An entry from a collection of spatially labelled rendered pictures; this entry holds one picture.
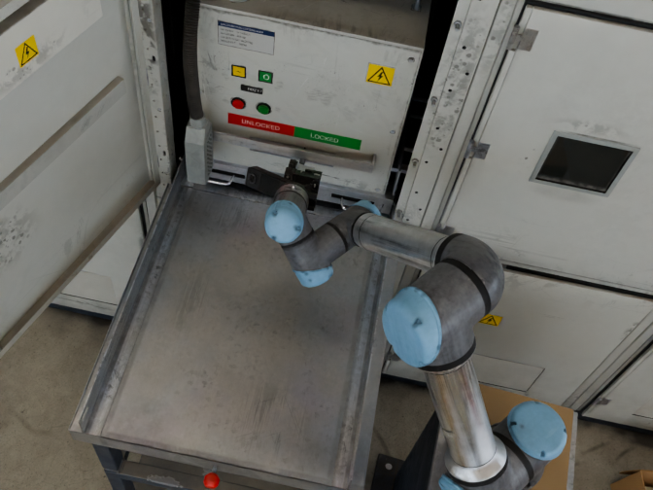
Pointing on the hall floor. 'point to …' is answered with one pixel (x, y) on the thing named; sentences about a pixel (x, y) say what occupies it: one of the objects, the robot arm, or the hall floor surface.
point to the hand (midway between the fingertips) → (292, 168)
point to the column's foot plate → (386, 472)
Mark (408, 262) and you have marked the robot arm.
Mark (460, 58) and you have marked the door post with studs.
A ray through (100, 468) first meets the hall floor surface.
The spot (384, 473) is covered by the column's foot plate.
